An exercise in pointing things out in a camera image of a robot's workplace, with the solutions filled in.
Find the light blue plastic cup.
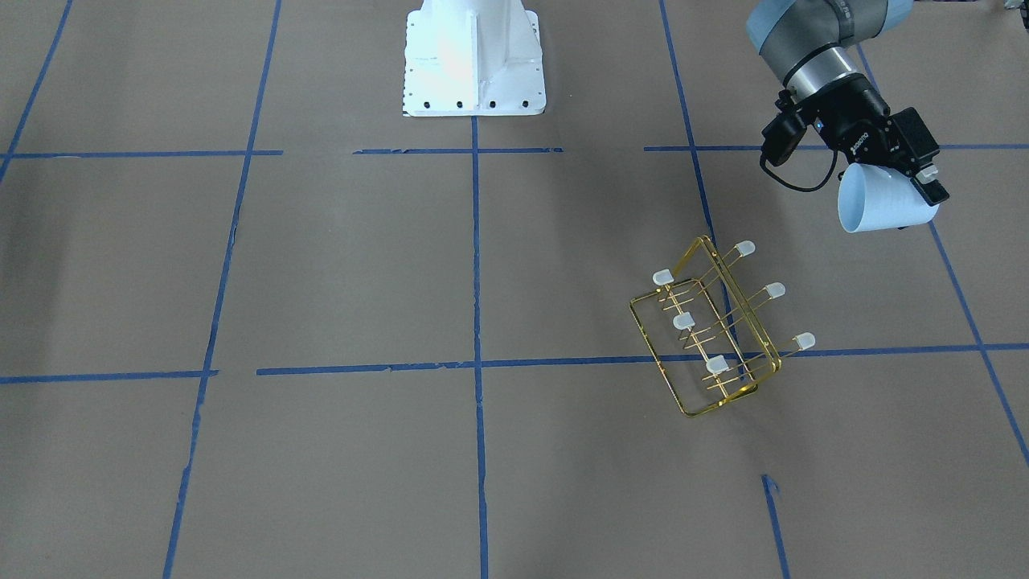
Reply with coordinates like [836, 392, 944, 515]
[838, 162, 938, 233]

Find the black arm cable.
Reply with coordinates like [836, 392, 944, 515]
[760, 145, 842, 194]

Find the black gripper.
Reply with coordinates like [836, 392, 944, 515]
[760, 74, 949, 207]

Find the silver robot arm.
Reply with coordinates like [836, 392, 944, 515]
[746, 1, 949, 207]

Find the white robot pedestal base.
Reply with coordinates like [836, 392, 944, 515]
[402, 1, 547, 117]

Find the gold wire cup holder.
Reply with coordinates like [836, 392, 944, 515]
[629, 236, 817, 417]

